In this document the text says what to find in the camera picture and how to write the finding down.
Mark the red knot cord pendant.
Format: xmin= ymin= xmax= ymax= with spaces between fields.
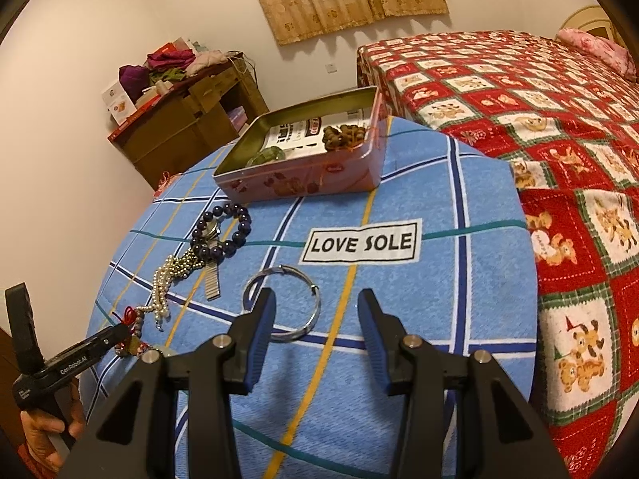
xmin=114 ymin=306 xmax=149 ymax=359

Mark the white pearl necklace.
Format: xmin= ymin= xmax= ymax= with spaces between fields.
xmin=135 ymin=247 xmax=205 ymax=333

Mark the dark blue bead bracelet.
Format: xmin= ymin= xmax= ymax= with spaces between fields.
xmin=189 ymin=201 xmax=252 ymax=262

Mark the silver bangle bracelet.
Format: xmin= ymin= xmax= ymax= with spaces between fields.
xmin=242 ymin=264 xmax=323 ymax=344

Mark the silver wrist watch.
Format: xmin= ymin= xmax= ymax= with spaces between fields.
xmin=204 ymin=220 xmax=221 ymax=301

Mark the person's left hand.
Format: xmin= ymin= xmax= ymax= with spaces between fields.
xmin=21 ymin=378 xmax=85 ymax=473

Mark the blue plaid table cloth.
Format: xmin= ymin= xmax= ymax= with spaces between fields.
xmin=79 ymin=115 xmax=540 ymax=479

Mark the clothes heap on floor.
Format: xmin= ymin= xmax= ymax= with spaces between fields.
xmin=154 ymin=171 xmax=181 ymax=198

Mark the white product box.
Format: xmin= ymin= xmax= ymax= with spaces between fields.
xmin=102 ymin=80 xmax=137 ymax=125

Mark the red flat box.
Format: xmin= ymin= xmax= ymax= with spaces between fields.
xmin=107 ymin=94 xmax=169 ymax=143

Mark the brown wooden desk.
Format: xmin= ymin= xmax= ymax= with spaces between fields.
xmin=111 ymin=53 xmax=269 ymax=188

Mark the red patchwork bed quilt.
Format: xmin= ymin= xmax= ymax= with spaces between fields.
xmin=357 ymin=30 xmax=638 ymax=478

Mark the pink metal tin box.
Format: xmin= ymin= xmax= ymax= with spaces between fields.
xmin=213 ymin=87 xmax=389 ymax=202

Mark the white printed paper card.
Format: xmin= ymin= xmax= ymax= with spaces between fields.
xmin=262 ymin=107 xmax=371 ymax=160

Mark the pile of clothes on desk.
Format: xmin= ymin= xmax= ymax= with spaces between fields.
xmin=118 ymin=44 xmax=228 ymax=102

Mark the pink pillow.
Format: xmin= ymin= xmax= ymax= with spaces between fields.
xmin=557 ymin=28 xmax=638 ymax=81

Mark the cream wooden headboard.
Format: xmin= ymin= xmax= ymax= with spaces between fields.
xmin=560 ymin=6 xmax=626 ymax=47

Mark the brown wooden bead bracelet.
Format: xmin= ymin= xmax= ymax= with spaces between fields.
xmin=321 ymin=122 xmax=367 ymax=153

